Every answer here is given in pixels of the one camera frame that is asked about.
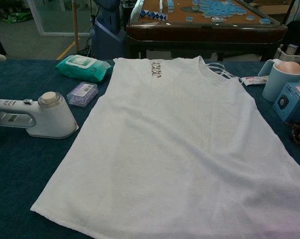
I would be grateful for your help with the white handheld steam iron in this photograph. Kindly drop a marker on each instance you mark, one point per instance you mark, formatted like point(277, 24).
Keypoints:
point(52, 119)

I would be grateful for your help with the blue cardboard product box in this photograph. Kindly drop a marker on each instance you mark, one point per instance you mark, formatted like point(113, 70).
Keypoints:
point(297, 107)

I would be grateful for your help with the brown cardboard box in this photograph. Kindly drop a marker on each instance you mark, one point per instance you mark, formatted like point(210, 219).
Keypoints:
point(272, 7)

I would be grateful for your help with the green wet wipes pack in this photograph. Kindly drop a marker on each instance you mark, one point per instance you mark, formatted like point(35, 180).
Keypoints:
point(85, 67)

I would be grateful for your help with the clear box with purple contents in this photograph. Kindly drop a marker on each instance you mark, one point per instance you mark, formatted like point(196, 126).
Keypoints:
point(82, 94)

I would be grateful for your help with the light blue mug pink inside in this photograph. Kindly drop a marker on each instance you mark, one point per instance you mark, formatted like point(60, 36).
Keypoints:
point(277, 84)

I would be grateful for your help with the green bag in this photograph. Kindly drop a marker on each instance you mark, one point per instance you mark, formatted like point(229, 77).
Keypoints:
point(15, 18)

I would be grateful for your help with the blue mahjong tile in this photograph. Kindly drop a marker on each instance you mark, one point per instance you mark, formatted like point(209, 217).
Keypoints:
point(190, 19)
point(251, 18)
point(264, 21)

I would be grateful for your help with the white framed glass partition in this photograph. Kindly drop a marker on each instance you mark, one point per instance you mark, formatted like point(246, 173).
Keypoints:
point(39, 17)

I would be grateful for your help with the small white pink packet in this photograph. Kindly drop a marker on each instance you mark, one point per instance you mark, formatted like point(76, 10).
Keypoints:
point(252, 81)

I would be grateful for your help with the wooden pole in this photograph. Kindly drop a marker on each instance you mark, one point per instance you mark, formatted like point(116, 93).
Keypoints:
point(76, 25)

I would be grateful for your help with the row of blue mahjong tiles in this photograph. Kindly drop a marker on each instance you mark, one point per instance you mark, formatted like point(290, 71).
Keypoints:
point(218, 20)

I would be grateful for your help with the heap of blue mahjong tiles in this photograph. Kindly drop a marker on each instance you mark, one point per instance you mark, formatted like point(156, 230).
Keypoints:
point(219, 7)

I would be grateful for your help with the brown wooden mahjong table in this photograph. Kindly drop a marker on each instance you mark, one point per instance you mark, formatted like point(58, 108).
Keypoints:
point(202, 35)

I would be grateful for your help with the dark blue machine base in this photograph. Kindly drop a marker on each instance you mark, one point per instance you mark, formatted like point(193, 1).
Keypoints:
point(107, 42)

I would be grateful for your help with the dark teal tablecloth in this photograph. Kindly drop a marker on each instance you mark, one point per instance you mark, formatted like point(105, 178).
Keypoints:
point(15, 174)

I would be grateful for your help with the blue white snake puzzle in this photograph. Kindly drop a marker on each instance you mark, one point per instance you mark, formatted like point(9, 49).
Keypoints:
point(152, 15)

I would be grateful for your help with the white sleeveless shirt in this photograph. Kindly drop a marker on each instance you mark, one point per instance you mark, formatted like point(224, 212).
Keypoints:
point(165, 149)

